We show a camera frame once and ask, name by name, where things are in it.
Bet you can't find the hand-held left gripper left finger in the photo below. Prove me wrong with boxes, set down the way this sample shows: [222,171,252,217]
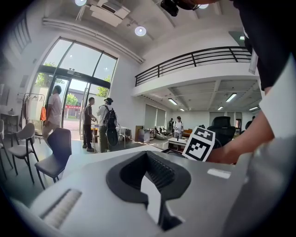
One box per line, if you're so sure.
[9,150,163,237]

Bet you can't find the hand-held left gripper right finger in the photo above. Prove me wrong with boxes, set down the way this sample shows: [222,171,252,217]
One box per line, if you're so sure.
[144,136,296,237]

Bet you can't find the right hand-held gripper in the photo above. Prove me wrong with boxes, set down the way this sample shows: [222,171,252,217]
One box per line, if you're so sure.
[182,126,216,162]

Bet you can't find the black box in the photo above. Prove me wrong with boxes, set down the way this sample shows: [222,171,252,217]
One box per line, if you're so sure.
[161,148,187,158]

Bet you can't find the person's right forearm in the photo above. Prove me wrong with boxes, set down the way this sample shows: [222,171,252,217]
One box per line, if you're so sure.
[207,110,276,165]

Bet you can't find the small white desk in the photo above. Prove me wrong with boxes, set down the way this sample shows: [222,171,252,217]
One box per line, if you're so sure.
[167,137,189,151]

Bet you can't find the black office chair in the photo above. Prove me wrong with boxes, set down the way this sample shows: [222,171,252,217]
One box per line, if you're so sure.
[206,116,237,147]

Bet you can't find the grey window blinds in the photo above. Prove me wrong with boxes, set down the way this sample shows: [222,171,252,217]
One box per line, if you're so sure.
[144,104,167,131]

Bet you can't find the dark upholstered chair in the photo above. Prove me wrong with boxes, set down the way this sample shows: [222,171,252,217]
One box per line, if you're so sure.
[34,127,73,190]

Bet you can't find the leaning framed board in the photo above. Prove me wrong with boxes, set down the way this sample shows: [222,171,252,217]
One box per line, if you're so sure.
[135,125,151,143]

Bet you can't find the white side table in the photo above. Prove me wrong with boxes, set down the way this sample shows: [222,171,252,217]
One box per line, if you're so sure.
[115,125,130,149]

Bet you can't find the black balcony railing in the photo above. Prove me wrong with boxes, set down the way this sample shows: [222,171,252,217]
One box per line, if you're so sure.
[134,46,253,87]

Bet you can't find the beige upholstered chair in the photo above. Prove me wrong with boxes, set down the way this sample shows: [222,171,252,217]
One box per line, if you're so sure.
[7,122,39,184]

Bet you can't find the person's white sleeve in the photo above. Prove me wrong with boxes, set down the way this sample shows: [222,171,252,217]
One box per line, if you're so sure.
[258,52,296,140]

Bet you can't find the metal clothes rack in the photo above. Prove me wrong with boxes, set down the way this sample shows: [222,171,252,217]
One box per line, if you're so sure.
[19,92,46,140]

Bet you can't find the glass entrance door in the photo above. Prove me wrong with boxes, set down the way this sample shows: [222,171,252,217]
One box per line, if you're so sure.
[29,36,118,141]

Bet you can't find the person's black clothing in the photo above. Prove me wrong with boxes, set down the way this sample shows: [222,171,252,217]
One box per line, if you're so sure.
[231,0,296,91]

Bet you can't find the ceiling air conditioner unit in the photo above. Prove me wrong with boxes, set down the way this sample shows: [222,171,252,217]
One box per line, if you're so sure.
[89,0,131,28]

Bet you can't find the black head-worn camera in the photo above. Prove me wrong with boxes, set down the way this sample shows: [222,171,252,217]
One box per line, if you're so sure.
[160,0,202,17]

